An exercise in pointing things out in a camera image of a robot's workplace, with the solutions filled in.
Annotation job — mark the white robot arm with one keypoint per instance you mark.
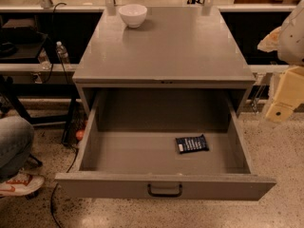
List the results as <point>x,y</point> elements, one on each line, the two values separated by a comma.
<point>288,41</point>

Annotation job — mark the white and orange sneaker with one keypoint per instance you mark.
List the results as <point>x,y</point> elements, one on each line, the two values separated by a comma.
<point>21,185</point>

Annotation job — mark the black drawer handle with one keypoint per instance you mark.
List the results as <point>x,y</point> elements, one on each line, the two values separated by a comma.
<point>164,192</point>

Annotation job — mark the clear plastic water bottle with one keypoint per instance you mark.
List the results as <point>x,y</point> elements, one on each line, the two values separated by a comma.
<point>62,53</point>

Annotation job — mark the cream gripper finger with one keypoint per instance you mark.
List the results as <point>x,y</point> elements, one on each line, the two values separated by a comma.
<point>289,95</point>
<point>270,42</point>

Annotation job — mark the black side table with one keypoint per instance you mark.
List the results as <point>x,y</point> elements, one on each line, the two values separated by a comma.
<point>30,67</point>

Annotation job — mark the grey open drawer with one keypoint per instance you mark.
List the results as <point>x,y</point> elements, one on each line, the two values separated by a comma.
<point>130,142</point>

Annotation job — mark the dark blue snack bar wrapper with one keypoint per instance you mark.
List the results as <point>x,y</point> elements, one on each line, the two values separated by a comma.
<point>192,144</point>

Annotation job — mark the white ceramic bowl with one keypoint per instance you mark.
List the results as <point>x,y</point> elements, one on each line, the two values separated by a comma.
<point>133,15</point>

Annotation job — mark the person's leg in jeans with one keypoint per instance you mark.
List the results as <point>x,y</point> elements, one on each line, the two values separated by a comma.
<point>16,138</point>

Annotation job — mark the grey metal cabinet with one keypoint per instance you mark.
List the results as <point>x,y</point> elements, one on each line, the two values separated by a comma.
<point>173,47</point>

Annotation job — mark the orange ball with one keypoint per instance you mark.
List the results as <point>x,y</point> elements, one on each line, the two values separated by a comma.
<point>80,134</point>

